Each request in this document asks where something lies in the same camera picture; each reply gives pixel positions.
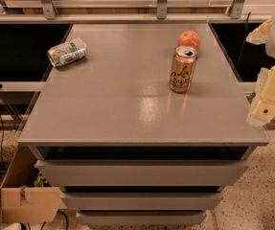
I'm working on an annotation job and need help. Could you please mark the bottom grey drawer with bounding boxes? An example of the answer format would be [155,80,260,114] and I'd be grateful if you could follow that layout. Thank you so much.
[76,212,206,225]

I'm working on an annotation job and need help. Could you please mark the orange LaCroix can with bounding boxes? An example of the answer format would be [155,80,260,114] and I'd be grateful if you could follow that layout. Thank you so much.
[170,46,197,93]

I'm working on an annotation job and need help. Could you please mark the top grey drawer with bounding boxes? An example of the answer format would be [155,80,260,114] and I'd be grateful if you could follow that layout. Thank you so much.
[35,160,248,187]

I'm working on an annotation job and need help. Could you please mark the middle grey drawer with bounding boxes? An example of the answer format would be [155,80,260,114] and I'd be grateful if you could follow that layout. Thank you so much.
[61,193,222,211]

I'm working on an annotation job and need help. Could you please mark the metal shelf frame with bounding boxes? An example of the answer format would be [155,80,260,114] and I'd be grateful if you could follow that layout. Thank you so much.
[0,0,275,24]

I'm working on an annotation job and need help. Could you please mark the crushed white green can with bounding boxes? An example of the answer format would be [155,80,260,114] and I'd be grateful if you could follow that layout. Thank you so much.
[47,38,87,67]

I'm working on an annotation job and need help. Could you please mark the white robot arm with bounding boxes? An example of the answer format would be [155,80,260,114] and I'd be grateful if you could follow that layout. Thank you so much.
[246,13,275,127]

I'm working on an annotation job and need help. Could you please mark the black cable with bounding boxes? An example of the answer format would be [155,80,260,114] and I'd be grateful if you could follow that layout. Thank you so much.
[236,11,252,74]

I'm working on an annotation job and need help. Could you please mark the orange fruit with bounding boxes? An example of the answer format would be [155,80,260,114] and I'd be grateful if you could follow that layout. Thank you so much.
[177,31,201,51]

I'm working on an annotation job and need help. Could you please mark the grey drawer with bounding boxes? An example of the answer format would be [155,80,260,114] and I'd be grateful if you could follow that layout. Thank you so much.
[35,160,248,187]
[76,212,206,225]
[61,193,222,211]

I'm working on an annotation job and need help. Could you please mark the cardboard box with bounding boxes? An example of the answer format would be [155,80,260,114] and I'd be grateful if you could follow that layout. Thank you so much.
[0,147,61,223]

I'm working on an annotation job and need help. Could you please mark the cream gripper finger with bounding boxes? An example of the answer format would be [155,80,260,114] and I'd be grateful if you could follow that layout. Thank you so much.
[246,65,275,127]
[246,20,270,45]

